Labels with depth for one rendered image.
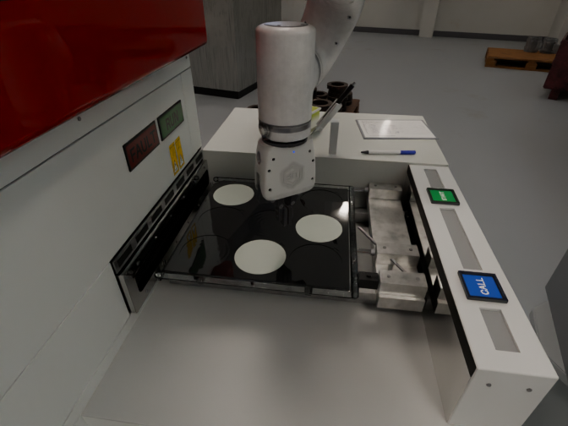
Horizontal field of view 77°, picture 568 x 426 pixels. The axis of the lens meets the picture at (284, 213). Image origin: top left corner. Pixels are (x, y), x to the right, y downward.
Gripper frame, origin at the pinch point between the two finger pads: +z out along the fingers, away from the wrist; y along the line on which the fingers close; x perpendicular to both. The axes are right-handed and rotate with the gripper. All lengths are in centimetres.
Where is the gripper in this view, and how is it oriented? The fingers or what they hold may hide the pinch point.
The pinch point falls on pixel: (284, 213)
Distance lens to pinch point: 66.6
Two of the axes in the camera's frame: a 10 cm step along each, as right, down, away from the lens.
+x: -4.7, -5.1, 7.2
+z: -0.1, 8.2, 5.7
